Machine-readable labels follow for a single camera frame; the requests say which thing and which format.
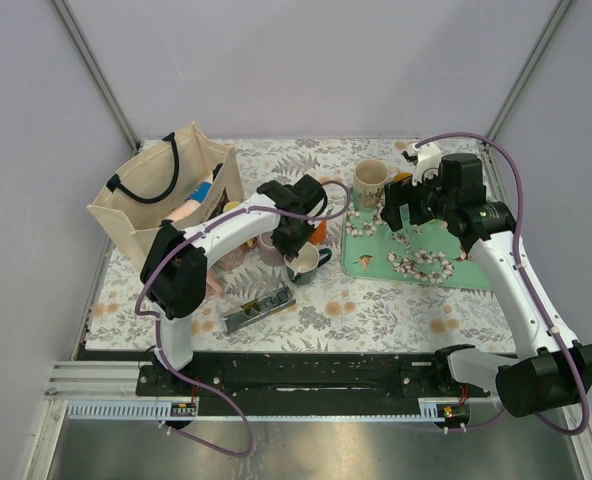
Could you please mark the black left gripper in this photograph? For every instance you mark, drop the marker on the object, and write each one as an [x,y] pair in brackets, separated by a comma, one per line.
[292,248]

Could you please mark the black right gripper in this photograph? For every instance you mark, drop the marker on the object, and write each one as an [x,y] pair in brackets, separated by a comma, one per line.
[401,193]

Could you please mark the dark green mug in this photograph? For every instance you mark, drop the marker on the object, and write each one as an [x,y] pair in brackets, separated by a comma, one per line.
[302,268]

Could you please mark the beige floral mug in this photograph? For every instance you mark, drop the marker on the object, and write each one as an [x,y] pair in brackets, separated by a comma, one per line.
[369,179]

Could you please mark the pink round mug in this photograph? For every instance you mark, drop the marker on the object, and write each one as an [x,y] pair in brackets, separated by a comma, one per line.
[232,260]

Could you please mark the blue butterfly mug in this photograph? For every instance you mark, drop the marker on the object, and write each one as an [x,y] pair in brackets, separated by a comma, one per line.
[403,177]

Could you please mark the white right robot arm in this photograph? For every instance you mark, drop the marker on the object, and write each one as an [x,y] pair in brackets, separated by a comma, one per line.
[551,367]

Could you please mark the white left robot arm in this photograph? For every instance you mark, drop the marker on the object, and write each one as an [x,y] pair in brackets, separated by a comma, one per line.
[174,275]

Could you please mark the lavender mug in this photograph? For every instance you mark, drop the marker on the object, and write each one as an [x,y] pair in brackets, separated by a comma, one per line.
[268,253]

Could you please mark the orange mug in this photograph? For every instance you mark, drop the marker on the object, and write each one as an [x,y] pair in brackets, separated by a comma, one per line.
[320,233]

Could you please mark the yellow mug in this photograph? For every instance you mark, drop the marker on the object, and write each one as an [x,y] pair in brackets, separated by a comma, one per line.
[230,206]

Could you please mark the pink octagonal mug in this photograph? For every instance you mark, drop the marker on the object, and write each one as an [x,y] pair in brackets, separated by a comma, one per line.
[213,284]

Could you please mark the green floral tray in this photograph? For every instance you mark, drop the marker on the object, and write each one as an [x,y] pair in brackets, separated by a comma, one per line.
[427,254]

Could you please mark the floral table mat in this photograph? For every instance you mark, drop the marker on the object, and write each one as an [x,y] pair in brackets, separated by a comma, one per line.
[336,312]

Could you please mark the beige canvas tote bag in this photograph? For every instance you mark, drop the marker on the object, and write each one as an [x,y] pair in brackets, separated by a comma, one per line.
[157,181]

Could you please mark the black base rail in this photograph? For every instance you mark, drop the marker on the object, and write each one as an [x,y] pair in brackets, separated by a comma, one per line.
[243,375]

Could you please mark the white slotted cable duct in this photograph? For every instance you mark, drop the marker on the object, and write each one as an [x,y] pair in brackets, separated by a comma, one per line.
[282,406]

